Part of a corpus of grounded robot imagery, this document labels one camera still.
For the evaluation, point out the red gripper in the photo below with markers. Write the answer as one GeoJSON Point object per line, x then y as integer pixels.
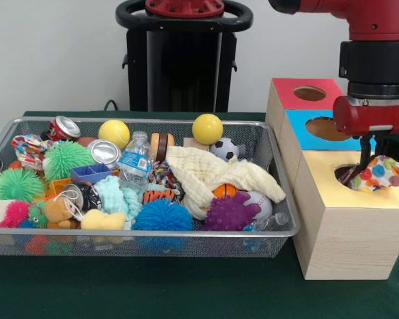
{"type": "Point", "coordinates": [369, 118]}

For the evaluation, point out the wooden box with three holes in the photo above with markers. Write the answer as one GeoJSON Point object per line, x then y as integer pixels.
{"type": "Point", "coordinates": [352, 232]}

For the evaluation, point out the silver drink can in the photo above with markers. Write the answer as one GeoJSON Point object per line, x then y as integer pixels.
{"type": "Point", "coordinates": [103, 153]}

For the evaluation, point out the multicoloured patterned cloth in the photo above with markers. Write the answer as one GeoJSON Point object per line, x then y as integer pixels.
{"type": "Point", "coordinates": [379, 174]}

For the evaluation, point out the small soccer ball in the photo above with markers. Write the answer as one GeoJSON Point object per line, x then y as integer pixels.
{"type": "Point", "coordinates": [223, 149]}

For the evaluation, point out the red drink can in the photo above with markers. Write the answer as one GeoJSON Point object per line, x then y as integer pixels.
{"type": "Point", "coordinates": [64, 128]}

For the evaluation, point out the brown striped wooden burger toy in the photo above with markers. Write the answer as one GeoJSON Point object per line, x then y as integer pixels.
{"type": "Point", "coordinates": [161, 143]}

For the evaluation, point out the clear mesh bin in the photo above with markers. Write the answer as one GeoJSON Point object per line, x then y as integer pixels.
{"type": "Point", "coordinates": [86, 244]}

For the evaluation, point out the purple spiky toy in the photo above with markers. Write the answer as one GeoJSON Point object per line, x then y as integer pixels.
{"type": "Point", "coordinates": [229, 214]}

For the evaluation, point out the blue spiky ball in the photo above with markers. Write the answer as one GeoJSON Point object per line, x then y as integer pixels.
{"type": "Point", "coordinates": [162, 216]}

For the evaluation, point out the yellow tennis-seam ball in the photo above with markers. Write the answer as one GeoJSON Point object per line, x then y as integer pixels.
{"type": "Point", "coordinates": [114, 133]}

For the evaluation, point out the dark green tablecloth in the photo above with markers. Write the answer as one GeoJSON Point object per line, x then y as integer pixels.
{"type": "Point", "coordinates": [153, 289]}

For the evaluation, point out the green spiky ball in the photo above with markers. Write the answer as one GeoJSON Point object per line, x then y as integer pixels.
{"type": "Point", "coordinates": [64, 159]}
{"type": "Point", "coordinates": [16, 184]}

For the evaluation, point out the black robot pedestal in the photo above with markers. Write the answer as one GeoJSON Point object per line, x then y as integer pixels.
{"type": "Point", "coordinates": [183, 66]}

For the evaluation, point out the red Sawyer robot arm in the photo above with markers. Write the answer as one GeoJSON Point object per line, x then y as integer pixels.
{"type": "Point", "coordinates": [375, 43]}

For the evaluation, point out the smooth yellow ball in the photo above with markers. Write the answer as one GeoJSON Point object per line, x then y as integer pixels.
{"type": "Point", "coordinates": [207, 129]}

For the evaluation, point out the cream waffle cloth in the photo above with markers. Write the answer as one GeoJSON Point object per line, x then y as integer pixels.
{"type": "Point", "coordinates": [219, 172]}

